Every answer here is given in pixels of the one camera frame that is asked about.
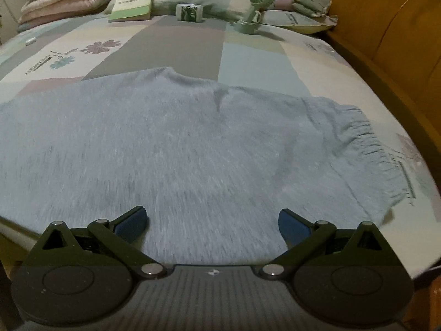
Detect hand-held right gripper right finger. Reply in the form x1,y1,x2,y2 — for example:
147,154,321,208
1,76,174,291
258,208,393,279

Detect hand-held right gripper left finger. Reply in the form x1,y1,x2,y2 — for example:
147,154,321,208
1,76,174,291
33,206,173,279

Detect grey sweatpants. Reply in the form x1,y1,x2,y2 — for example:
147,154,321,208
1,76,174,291
0,66,409,266

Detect small green white box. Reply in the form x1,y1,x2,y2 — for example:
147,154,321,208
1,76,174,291
176,3,204,23

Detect grey green crumpled cloth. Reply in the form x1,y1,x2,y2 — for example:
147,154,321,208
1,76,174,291
292,0,332,18

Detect wooden headboard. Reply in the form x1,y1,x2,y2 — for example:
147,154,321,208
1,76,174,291
298,0,441,331

